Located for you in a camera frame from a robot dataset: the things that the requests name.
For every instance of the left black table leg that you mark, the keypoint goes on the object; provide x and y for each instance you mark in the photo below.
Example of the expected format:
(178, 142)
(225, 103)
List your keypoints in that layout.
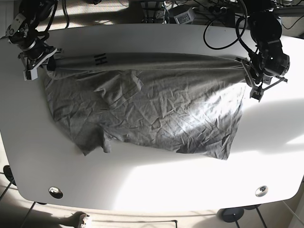
(27, 215)

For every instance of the right silver table grommet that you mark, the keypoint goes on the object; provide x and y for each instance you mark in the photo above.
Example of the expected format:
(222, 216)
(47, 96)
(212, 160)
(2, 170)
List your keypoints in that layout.
(261, 191)

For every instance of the grey multi-socket box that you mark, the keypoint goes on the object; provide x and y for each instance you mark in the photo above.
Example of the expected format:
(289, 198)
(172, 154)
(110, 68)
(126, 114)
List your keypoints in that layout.
(183, 14)

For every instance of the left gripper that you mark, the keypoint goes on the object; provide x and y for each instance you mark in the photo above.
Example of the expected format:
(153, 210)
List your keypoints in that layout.
(259, 83)

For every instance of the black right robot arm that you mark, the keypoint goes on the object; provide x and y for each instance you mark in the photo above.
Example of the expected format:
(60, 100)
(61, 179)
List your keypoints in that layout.
(29, 31)

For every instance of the black round stand base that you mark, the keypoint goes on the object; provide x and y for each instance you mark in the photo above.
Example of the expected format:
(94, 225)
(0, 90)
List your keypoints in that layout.
(231, 215)

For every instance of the left silver table grommet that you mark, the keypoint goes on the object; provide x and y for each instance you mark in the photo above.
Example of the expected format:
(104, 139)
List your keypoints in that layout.
(55, 192)

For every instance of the white sneaker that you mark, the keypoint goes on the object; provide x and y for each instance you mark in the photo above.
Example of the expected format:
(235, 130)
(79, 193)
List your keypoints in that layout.
(85, 221)

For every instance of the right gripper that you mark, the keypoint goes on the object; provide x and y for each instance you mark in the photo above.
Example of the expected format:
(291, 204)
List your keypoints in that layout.
(31, 65)

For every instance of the grey Hugging Face T-shirt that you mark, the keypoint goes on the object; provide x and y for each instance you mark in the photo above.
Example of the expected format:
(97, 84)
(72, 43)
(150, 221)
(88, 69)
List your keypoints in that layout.
(184, 104)

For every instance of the silver table grommet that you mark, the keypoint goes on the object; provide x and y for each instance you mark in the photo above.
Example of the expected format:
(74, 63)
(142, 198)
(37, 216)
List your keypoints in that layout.
(261, 191)
(55, 192)

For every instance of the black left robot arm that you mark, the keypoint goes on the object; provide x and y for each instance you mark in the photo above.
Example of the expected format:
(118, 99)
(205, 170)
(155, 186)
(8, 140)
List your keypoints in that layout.
(268, 64)

